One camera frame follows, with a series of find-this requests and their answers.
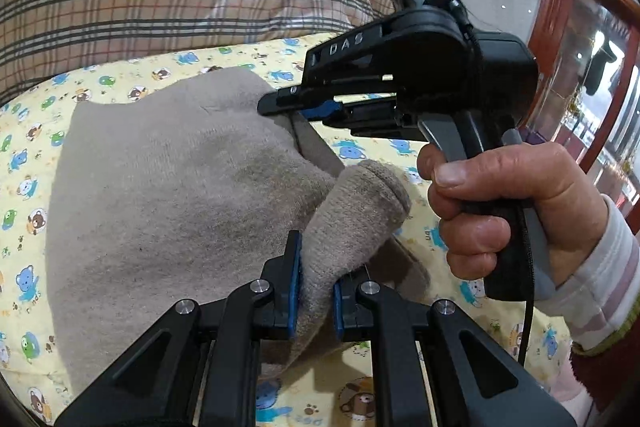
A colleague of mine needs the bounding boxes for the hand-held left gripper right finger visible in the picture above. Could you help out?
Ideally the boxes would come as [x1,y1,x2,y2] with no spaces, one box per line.
[332,274,576,427]

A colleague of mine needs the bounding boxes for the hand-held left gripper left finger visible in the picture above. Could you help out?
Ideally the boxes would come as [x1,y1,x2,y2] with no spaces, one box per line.
[52,229,305,427]

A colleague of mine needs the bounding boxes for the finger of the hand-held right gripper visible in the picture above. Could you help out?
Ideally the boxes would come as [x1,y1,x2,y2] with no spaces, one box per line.
[322,103,426,140]
[257,79,401,122]

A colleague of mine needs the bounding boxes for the beige knitted sweater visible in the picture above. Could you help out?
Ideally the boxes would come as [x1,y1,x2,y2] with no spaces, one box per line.
[45,67,431,400]

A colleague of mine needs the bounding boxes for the person's right forearm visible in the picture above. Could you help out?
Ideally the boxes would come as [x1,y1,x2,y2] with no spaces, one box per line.
[537,196,640,413]

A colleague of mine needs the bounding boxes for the person's right hand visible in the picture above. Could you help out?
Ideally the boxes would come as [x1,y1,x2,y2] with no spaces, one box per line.
[416,141,608,303]

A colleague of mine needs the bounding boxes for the wooden framed door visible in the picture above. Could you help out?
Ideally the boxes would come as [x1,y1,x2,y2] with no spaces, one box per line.
[520,0,640,218]

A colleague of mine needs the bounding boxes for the pale pink cloth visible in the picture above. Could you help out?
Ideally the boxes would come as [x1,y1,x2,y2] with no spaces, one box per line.
[547,347,601,418]

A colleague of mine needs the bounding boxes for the yellow bear print bedsheet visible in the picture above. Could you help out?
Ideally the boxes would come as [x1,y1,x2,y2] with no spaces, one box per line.
[0,34,573,427]

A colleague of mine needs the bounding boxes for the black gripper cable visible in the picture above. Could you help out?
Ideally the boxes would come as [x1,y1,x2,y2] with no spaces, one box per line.
[517,202,539,368]

